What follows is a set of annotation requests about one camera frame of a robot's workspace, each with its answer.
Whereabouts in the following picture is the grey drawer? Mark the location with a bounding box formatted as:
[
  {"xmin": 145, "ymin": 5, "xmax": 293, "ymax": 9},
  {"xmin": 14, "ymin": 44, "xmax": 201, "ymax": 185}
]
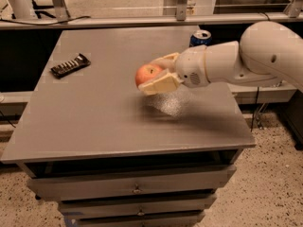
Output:
[
  {"xmin": 59, "ymin": 192, "xmax": 217, "ymax": 219},
  {"xmin": 27, "ymin": 165, "xmax": 236, "ymax": 201},
  {"xmin": 70, "ymin": 211, "xmax": 205, "ymax": 227}
]

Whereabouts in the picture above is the white pipe background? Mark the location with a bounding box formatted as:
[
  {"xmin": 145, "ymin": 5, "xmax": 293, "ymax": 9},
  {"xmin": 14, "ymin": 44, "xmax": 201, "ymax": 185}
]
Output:
[{"xmin": 7, "ymin": 0, "xmax": 37, "ymax": 19}]

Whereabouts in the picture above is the black cable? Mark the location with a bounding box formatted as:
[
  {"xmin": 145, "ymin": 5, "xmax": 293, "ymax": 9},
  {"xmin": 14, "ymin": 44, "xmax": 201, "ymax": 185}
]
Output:
[{"xmin": 0, "ymin": 15, "xmax": 92, "ymax": 26}]

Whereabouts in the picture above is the middle grey drawer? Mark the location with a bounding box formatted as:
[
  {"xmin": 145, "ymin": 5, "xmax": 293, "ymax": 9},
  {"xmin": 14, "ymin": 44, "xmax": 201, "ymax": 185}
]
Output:
[{"xmin": 59, "ymin": 192, "xmax": 217, "ymax": 219}]

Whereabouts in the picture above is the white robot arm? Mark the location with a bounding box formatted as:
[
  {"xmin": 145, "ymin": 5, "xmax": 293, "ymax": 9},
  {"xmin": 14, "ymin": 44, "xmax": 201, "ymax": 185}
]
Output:
[{"xmin": 138, "ymin": 21, "xmax": 303, "ymax": 96}]

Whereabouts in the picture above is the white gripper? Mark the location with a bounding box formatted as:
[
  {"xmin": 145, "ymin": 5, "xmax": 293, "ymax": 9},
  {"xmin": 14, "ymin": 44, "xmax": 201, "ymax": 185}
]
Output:
[{"xmin": 138, "ymin": 45, "xmax": 209, "ymax": 96}]

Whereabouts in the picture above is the grey metal rail frame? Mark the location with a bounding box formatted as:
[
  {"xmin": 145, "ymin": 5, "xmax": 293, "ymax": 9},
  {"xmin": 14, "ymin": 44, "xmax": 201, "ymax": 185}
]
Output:
[{"xmin": 0, "ymin": 12, "xmax": 303, "ymax": 30}]

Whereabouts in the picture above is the blue soda can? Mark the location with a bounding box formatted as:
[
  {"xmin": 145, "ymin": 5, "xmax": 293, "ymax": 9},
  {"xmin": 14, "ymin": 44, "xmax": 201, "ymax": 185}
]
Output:
[{"xmin": 189, "ymin": 29, "xmax": 212, "ymax": 46}]

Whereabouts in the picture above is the grey drawer cabinet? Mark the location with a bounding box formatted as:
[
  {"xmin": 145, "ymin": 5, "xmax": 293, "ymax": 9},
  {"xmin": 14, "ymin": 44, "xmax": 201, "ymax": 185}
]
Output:
[{"xmin": 0, "ymin": 26, "xmax": 257, "ymax": 227}]

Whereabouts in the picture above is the bottom grey drawer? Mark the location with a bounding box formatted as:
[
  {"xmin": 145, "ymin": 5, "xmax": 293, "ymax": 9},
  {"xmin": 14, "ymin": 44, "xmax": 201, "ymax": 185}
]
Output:
[{"xmin": 70, "ymin": 211, "xmax": 205, "ymax": 227}]

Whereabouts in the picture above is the red apple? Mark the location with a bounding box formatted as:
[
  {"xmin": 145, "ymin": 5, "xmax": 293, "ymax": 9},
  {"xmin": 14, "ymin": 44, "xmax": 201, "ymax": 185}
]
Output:
[{"xmin": 134, "ymin": 64, "xmax": 163, "ymax": 86}]

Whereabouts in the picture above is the top grey drawer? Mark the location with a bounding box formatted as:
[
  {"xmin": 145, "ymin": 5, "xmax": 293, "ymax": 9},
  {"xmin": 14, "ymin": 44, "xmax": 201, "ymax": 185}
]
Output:
[{"xmin": 27, "ymin": 165, "xmax": 236, "ymax": 201}]

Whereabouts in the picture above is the black rxbar chocolate wrapper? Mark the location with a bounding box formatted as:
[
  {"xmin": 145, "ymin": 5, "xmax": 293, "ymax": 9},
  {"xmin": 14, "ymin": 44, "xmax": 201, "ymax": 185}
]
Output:
[{"xmin": 50, "ymin": 54, "xmax": 91, "ymax": 79}]

